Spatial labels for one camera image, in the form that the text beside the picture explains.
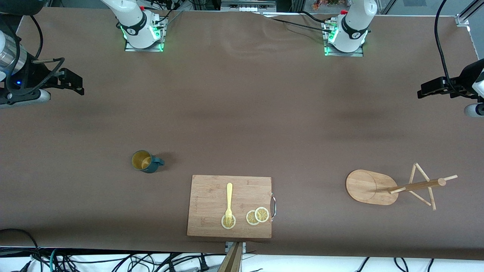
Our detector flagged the dark teal mug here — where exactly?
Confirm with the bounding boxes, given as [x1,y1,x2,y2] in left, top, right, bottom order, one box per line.
[131,150,165,174]

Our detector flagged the wooden mug rack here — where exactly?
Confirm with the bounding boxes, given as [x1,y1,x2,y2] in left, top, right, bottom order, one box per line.
[345,162,458,211]

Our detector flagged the orange red plastic items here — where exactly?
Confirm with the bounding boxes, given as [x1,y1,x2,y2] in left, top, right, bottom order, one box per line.
[312,0,341,11]

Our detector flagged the brown table cover mat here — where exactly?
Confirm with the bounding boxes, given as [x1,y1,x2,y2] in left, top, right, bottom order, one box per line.
[0,7,484,261]

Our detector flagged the bamboo cutting board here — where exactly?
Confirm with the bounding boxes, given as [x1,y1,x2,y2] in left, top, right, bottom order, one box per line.
[187,175,278,239]

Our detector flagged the grey power strip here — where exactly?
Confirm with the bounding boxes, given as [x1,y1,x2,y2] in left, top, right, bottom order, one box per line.
[221,0,276,12]

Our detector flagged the yellow plastic fork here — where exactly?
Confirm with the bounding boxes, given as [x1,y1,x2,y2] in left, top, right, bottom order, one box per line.
[225,183,233,224]

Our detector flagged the wooden support beam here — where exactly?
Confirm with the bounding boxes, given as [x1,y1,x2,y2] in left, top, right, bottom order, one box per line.
[217,242,244,272]

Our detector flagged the aluminium frame profile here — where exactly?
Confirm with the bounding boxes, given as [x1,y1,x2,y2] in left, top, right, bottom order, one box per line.
[456,0,484,27]

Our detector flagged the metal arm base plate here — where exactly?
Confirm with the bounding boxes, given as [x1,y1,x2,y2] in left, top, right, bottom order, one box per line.
[124,15,167,53]
[321,19,365,57]

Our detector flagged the black base cable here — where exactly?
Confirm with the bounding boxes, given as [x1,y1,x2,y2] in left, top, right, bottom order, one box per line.
[263,11,335,32]

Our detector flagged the thick black floor cable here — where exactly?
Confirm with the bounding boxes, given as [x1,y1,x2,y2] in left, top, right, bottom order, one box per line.
[0,228,40,265]

